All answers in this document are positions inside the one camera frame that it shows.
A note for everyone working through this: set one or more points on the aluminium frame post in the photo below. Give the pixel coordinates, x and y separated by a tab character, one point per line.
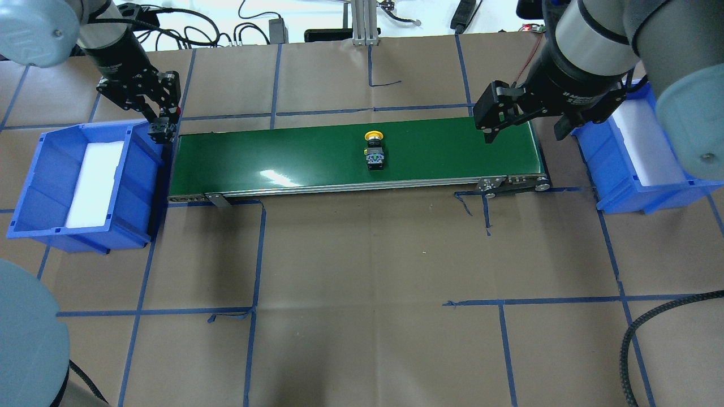
364	22

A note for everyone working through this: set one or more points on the blue plastic bin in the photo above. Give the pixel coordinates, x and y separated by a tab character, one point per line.
45	200
613	175

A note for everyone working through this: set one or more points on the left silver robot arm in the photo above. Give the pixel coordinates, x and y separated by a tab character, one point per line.
44	33

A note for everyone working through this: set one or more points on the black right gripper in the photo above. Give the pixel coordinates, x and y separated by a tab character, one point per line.
568	83

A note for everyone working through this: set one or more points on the yellow push button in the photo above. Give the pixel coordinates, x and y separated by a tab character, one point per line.
374	152

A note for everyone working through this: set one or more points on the white right bin foam pad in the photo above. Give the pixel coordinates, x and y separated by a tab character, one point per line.
647	146

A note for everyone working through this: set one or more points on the green conveyor belt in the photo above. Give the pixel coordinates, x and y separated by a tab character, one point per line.
218	166

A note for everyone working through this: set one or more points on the blue left plastic bin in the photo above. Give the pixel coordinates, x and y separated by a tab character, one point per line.
45	200

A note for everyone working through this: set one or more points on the blue right plastic bin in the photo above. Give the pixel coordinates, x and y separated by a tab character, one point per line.
613	175

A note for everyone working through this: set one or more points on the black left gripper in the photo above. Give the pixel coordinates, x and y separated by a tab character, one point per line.
115	60

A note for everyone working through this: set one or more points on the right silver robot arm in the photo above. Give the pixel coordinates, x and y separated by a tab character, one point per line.
679	44

